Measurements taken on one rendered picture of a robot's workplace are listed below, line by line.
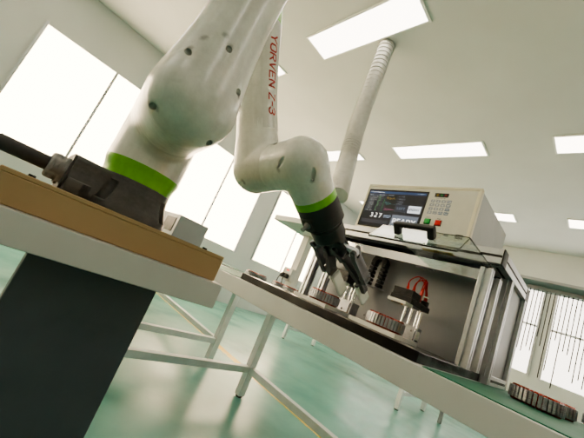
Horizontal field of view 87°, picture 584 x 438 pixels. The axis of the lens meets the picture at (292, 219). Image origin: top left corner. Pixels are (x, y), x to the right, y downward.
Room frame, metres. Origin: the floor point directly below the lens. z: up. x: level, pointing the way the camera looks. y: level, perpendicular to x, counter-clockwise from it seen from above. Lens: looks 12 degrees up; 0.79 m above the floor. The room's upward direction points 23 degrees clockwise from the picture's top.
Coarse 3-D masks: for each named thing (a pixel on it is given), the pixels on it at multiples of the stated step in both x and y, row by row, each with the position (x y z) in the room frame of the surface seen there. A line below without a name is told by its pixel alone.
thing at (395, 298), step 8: (400, 288) 0.95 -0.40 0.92; (392, 296) 0.94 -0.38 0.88; (400, 296) 0.94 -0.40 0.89; (408, 296) 0.93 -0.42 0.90; (416, 296) 0.94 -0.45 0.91; (408, 304) 0.92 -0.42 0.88; (416, 304) 0.94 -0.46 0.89; (424, 312) 1.00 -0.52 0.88; (400, 320) 1.03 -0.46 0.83; (408, 320) 1.00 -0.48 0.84; (416, 320) 0.99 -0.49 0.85
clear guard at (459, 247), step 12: (384, 228) 0.86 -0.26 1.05; (396, 240) 0.78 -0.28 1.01; (408, 240) 0.76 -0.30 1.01; (420, 240) 0.75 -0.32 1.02; (444, 240) 0.72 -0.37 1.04; (456, 240) 0.71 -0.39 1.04; (468, 240) 0.70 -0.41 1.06; (420, 252) 1.00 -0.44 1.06; (432, 252) 0.94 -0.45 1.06; (444, 252) 0.89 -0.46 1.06; (456, 252) 0.84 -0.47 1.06; (468, 252) 0.80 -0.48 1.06; (480, 252) 0.77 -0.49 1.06; (468, 264) 0.91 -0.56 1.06; (480, 264) 0.86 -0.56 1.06
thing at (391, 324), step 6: (372, 312) 0.89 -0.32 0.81; (378, 312) 0.88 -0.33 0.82; (366, 318) 0.91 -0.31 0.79; (372, 318) 0.89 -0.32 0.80; (378, 318) 0.87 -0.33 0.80; (384, 318) 0.86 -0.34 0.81; (390, 318) 0.86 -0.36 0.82; (378, 324) 0.87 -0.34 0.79; (384, 324) 0.86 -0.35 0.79; (390, 324) 0.86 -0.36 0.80; (396, 324) 0.86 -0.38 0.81; (402, 324) 0.87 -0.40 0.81; (390, 330) 0.86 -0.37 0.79; (396, 330) 0.86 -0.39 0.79; (402, 330) 0.87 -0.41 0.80
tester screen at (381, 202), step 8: (376, 192) 1.21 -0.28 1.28; (384, 192) 1.18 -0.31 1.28; (392, 192) 1.16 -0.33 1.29; (400, 192) 1.13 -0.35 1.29; (368, 200) 1.23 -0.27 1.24; (376, 200) 1.20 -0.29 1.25; (384, 200) 1.17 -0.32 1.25; (392, 200) 1.15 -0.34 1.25; (400, 200) 1.12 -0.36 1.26; (408, 200) 1.10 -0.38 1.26; (416, 200) 1.07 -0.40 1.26; (424, 200) 1.05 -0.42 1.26; (368, 208) 1.22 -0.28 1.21; (376, 208) 1.19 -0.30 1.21; (384, 208) 1.16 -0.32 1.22; (392, 208) 1.14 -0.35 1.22; (384, 216) 1.15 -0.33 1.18; (416, 216) 1.06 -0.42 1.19; (376, 224) 1.17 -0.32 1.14; (384, 224) 1.14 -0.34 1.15
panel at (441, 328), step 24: (336, 264) 1.41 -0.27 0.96; (408, 264) 1.16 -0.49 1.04; (384, 288) 1.21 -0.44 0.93; (432, 288) 1.08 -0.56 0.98; (456, 288) 1.02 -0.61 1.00; (504, 288) 0.92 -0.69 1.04; (360, 312) 1.26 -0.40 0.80; (384, 312) 1.19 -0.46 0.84; (408, 312) 1.12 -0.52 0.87; (432, 312) 1.06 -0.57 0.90; (456, 312) 1.01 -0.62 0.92; (432, 336) 1.04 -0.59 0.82; (456, 336) 0.99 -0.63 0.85
